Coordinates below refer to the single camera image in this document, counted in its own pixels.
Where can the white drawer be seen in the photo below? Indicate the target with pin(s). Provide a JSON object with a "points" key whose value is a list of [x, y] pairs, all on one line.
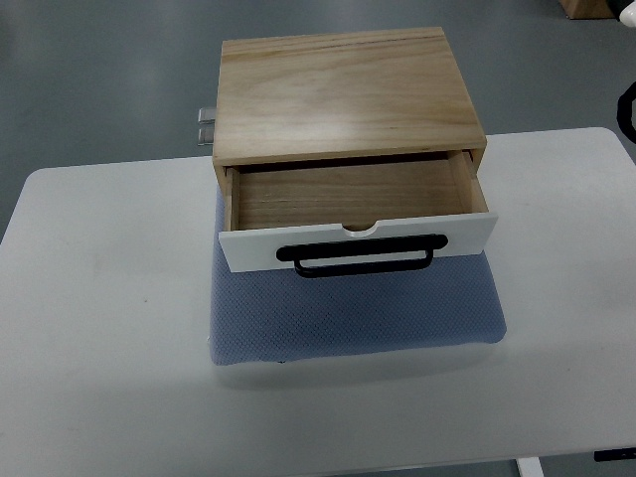
{"points": [[268, 206]]}

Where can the black table control panel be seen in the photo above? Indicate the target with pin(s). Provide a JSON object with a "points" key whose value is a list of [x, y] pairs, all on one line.
{"points": [[609, 455]]}

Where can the blue mesh cushion mat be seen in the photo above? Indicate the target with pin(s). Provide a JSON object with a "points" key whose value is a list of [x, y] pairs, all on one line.
{"points": [[277, 316]]}

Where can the grey metal floor bracket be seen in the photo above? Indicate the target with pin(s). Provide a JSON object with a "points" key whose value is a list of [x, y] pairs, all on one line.
{"points": [[206, 121]]}

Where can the wooden drawer cabinet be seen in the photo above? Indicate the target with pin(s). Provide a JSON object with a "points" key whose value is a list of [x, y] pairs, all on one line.
{"points": [[331, 96]]}

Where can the black drawer handle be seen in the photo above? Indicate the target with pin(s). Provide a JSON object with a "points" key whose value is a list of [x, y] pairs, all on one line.
{"points": [[299, 253]]}

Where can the cardboard box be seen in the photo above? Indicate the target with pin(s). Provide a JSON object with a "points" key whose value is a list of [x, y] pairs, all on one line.
{"points": [[590, 9]]}

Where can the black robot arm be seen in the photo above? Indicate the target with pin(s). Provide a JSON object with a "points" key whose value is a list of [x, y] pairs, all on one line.
{"points": [[625, 113]]}

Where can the white table leg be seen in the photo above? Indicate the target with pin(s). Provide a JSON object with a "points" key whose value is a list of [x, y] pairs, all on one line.
{"points": [[530, 467]]}

